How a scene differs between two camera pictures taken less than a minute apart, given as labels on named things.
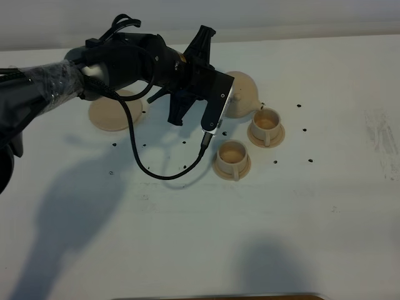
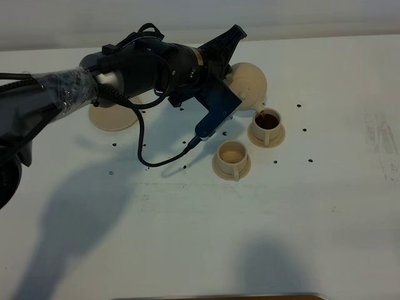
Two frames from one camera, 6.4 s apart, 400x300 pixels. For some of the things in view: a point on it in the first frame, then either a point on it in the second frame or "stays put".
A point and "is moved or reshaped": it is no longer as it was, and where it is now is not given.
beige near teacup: x=231 y=156 stays put
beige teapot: x=244 y=99 is moved or reshaped
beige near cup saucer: x=230 y=177 stays put
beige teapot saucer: x=109 y=113 stays put
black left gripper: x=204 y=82 -> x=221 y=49
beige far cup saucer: x=274 y=142 stays put
